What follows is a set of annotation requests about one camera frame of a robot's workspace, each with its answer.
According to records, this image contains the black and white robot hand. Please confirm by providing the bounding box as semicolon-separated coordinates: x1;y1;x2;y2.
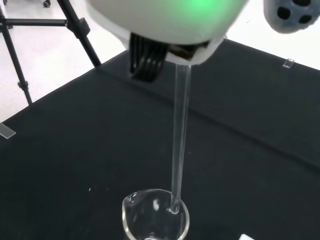
84;0;251;84

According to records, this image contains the small clear glass beaker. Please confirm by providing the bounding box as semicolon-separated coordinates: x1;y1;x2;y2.
121;188;190;240

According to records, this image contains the black tripod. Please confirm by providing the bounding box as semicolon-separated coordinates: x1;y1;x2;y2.
0;0;102;106

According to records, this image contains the grey rounded connector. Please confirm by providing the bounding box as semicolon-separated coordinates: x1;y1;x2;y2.
263;0;320;34

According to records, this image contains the clear cloth clip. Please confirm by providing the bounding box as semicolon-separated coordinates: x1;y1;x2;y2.
282;57;295;69
0;122;17;139

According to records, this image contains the black bench cloth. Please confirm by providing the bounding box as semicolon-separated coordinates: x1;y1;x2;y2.
0;37;320;240

